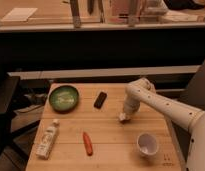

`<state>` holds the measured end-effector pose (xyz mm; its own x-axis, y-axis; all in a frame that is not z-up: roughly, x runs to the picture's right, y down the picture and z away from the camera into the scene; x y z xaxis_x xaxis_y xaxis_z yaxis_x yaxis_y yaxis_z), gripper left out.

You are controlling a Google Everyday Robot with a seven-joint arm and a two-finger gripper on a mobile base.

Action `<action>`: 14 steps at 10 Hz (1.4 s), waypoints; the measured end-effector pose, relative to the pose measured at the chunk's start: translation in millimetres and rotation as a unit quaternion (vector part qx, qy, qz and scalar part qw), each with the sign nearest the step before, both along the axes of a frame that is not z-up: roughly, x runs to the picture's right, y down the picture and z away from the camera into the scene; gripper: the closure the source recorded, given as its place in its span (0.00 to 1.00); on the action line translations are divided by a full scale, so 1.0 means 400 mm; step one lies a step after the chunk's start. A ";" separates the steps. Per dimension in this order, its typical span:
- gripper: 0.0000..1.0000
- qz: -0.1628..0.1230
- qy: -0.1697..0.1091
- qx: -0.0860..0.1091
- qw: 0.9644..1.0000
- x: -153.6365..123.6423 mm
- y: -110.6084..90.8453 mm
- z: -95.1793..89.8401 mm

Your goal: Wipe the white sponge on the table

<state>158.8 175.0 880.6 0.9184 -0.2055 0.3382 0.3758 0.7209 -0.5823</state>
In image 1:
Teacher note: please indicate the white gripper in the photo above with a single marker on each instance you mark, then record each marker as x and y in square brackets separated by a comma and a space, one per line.
[130, 107]

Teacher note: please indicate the white sponge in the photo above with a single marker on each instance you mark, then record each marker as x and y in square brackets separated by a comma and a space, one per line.
[123, 117]

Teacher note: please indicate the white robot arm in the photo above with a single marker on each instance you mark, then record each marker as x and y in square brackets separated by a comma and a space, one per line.
[190, 118]

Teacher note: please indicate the black rectangular object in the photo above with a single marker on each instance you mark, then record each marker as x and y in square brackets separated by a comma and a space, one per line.
[100, 100]

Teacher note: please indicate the white cup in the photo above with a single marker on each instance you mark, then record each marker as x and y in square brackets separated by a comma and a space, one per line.
[147, 145]

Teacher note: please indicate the orange carrot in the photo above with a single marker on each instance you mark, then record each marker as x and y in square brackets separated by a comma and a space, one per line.
[87, 144]

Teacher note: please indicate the green plate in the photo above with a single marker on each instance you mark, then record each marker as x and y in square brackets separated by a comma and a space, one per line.
[64, 98]

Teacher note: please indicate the white bottle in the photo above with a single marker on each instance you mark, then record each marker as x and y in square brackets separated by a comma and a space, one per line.
[47, 140]

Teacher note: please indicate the white paper sheet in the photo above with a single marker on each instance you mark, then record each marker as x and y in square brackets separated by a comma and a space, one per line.
[19, 15]

